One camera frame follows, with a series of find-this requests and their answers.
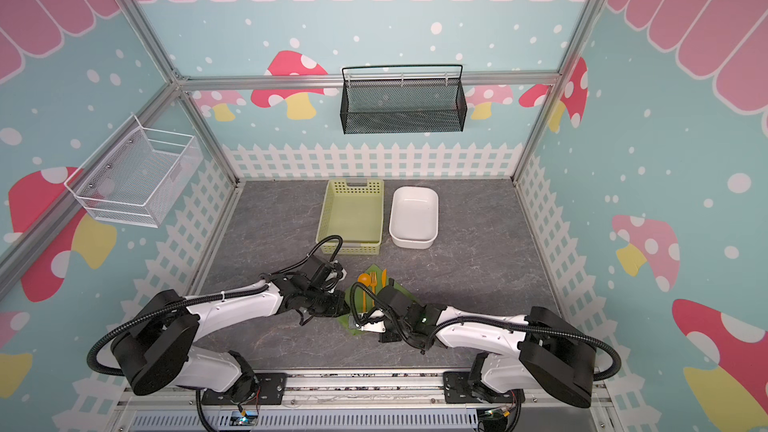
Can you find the black wire mesh basket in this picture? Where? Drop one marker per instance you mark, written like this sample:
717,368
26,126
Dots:
403,99

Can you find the aluminium mounting rail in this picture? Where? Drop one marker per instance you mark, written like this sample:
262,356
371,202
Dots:
362,400

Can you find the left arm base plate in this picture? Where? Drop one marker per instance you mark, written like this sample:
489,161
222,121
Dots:
264,389

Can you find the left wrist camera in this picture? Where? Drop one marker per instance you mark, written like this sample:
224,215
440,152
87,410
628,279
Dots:
332,274

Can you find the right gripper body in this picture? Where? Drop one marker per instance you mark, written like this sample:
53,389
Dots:
387,301

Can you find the orange plastic spoon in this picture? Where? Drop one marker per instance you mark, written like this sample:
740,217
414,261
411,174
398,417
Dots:
364,283

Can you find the white wire mesh basket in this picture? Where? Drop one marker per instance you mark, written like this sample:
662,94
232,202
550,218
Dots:
137,178

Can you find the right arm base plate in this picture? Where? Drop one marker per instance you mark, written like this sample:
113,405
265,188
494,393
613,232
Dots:
460,388

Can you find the white plastic tub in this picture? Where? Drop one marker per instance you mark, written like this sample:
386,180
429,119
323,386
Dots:
414,217

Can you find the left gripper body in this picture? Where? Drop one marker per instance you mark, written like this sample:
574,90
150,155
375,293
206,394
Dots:
323,304

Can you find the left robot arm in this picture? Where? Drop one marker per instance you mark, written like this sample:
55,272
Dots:
158,347

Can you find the green perforated plastic basket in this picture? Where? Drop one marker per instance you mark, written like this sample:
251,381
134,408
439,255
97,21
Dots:
354,210

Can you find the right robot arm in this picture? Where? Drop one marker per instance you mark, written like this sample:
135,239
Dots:
537,349

